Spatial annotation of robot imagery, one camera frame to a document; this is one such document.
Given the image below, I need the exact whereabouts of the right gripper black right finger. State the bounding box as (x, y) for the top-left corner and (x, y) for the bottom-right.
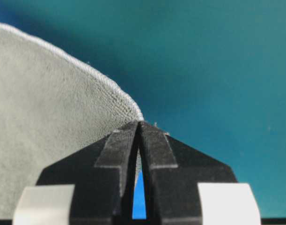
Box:
(139, 121), (237, 225)

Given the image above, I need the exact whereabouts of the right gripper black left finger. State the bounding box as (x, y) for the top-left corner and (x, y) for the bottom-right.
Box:
(37, 121), (138, 225)

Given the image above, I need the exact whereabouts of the grey microfibre towel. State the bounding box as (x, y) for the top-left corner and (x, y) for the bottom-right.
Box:
(0, 23), (143, 219)

